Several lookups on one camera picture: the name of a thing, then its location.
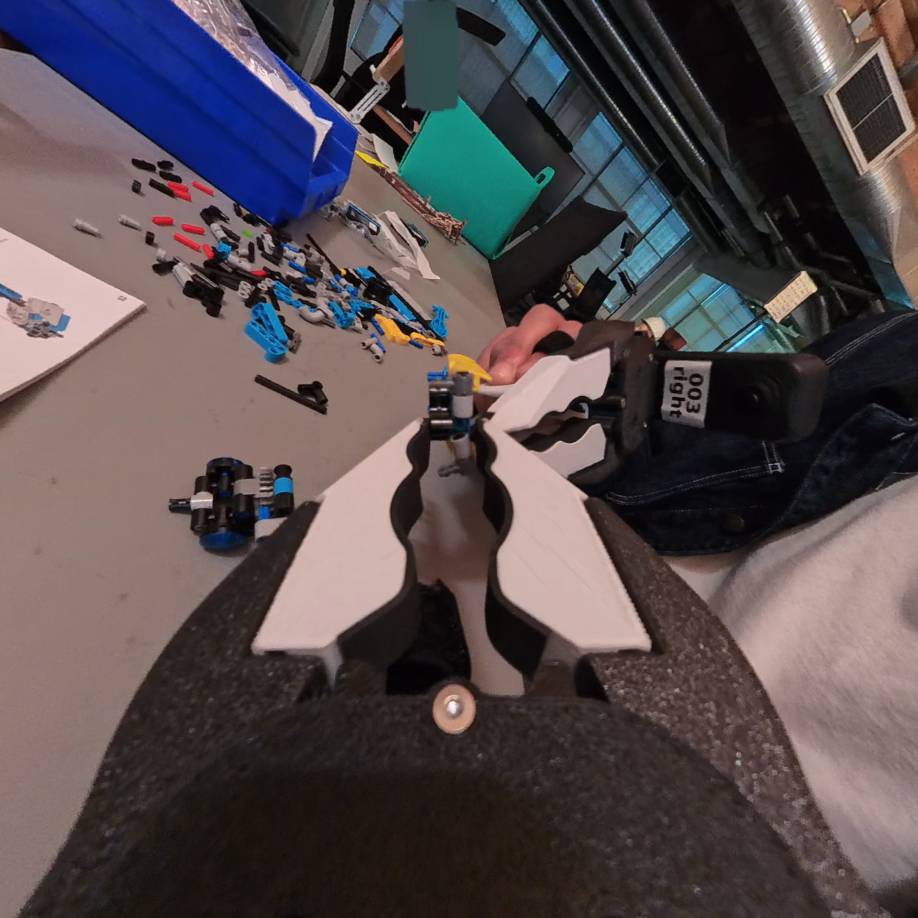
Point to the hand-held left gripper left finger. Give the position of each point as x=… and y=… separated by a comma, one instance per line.
x=330, y=574

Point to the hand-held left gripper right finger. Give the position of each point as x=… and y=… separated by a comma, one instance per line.
x=574, y=574

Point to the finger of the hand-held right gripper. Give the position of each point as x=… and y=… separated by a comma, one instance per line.
x=581, y=448
x=560, y=385

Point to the black blue brick assembly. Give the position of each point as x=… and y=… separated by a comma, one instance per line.
x=449, y=402

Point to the person's right forearm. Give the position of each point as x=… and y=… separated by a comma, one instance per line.
x=746, y=488

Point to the grey desk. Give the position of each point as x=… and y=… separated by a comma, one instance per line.
x=115, y=574

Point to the person's right hand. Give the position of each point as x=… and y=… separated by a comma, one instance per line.
x=528, y=342

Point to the blue black wheel part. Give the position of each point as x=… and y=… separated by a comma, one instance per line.
x=230, y=502

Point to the black plastic bin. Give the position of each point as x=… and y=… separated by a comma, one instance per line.
x=552, y=251

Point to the black axle rod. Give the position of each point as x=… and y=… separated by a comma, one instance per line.
x=284, y=390

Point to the green plastic bin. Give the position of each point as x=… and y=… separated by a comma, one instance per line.
x=474, y=180

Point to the white shirt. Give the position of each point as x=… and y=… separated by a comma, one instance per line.
x=818, y=660

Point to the pile of loose brick parts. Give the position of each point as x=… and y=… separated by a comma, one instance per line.
x=287, y=280

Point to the building instruction booklet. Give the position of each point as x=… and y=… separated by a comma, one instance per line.
x=58, y=309

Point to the clear plastic bag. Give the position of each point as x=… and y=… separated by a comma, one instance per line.
x=244, y=36

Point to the blue plastic bin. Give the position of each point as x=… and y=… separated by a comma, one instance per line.
x=172, y=86

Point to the silver ventilation duct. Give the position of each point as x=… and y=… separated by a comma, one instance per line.
x=832, y=72

